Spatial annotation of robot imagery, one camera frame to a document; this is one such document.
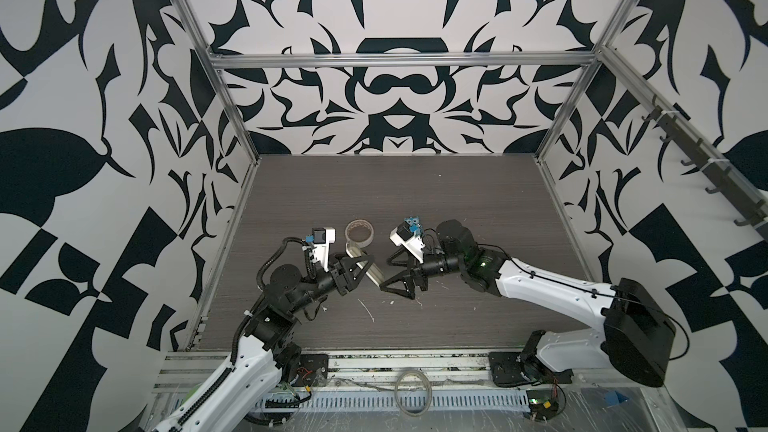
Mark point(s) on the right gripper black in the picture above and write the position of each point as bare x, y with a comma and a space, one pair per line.
405, 277

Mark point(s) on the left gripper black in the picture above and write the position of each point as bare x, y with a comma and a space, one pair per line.
341, 280

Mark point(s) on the white remote control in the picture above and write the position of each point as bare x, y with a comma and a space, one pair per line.
375, 275

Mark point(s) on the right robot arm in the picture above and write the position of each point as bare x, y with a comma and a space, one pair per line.
623, 327

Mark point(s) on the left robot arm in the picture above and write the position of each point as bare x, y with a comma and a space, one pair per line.
297, 275

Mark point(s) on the roll of clear tape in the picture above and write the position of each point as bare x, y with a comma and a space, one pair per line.
359, 232

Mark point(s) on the blue owl toy block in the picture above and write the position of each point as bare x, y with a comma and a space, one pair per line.
413, 220

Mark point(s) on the small electronics board green LED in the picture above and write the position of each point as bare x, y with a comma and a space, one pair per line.
543, 407

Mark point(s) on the blue tape piece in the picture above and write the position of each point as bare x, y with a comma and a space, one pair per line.
614, 398

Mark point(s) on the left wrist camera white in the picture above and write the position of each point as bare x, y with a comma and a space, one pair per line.
318, 246

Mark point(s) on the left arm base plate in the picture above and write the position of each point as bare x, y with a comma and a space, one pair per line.
312, 370

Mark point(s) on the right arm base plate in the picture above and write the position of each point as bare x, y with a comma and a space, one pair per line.
516, 369

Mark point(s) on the white slotted cable duct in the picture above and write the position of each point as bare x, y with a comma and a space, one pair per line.
377, 401

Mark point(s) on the black wall hook rack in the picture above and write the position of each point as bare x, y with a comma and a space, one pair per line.
701, 156

